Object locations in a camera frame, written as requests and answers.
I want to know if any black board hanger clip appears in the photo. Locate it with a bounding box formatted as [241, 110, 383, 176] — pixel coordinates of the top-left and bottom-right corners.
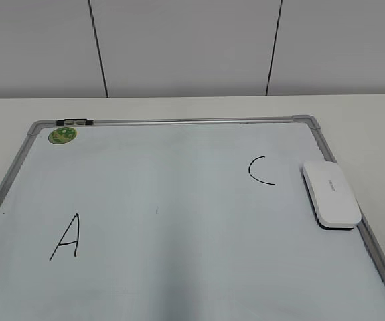
[56, 118, 94, 126]

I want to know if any white board with grey frame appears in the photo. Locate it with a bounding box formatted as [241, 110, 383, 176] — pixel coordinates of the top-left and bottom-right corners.
[0, 115, 385, 320]

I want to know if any round green magnet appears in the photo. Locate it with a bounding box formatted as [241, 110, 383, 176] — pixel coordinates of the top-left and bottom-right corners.
[48, 127, 78, 145]

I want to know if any white rectangular board eraser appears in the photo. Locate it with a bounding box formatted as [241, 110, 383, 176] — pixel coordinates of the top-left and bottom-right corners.
[302, 160, 362, 230]

